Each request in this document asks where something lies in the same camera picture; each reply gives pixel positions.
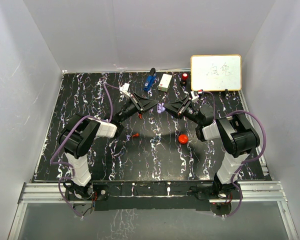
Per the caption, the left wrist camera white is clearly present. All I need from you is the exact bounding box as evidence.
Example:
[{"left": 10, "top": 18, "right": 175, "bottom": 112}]
[{"left": 119, "top": 83, "right": 131, "bottom": 98}]

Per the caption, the red button device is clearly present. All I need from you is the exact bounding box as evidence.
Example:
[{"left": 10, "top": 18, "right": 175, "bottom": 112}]
[{"left": 180, "top": 72, "right": 189, "bottom": 86}]

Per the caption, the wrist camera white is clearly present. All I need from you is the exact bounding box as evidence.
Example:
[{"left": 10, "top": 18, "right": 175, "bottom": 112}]
[
  {"left": 190, "top": 90, "right": 204, "bottom": 103},
  {"left": 119, "top": 83, "right": 131, "bottom": 98}
]

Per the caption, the white and green box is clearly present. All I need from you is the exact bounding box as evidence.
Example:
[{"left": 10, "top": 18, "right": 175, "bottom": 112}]
[{"left": 158, "top": 73, "right": 172, "bottom": 92}]

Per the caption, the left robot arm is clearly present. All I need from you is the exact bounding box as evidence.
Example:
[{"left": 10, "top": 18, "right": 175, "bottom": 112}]
[{"left": 59, "top": 92, "right": 159, "bottom": 200}]

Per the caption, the purple cable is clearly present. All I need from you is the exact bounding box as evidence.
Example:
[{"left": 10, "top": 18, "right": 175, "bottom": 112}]
[
  {"left": 198, "top": 90, "right": 267, "bottom": 217},
  {"left": 49, "top": 82, "right": 123, "bottom": 218}
]

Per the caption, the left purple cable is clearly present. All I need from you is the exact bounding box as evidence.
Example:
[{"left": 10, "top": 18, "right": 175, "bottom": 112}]
[{"left": 49, "top": 82, "right": 123, "bottom": 218}]

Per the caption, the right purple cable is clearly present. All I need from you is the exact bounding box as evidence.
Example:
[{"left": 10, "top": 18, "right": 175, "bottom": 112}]
[{"left": 198, "top": 90, "right": 267, "bottom": 217}]

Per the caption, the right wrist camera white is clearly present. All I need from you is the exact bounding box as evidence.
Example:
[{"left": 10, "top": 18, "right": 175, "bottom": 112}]
[{"left": 190, "top": 90, "right": 204, "bottom": 103}]

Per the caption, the blue stapler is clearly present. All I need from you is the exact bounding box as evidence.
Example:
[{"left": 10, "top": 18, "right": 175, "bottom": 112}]
[{"left": 143, "top": 67, "right": 157, "bottom": 92}]

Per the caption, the aluminium frame rail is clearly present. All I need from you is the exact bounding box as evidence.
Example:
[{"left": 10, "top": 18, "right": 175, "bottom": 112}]
[{"left": 9, "top": 180, "right": 299, "bottom": 240}]

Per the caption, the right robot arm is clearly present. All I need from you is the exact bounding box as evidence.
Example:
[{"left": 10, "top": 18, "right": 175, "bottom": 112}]
[{"left": 163, "top": 97, "right": 260, "bottom": 199}]

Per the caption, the white whiteboard with wooden frame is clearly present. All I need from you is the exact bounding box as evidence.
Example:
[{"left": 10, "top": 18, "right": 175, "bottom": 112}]
[{"left": 190, "top": 54, "right": 242, "bottom": 92}]

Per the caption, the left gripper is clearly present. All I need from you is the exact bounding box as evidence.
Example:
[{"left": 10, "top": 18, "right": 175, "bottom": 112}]
[{"left": 118, "top": 93, "right": 159, "bottom": 124}]

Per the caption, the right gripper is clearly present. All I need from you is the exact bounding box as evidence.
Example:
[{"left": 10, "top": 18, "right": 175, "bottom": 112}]
[{"left": 163, "top": 96, "right": 203, "bottom": 126}]

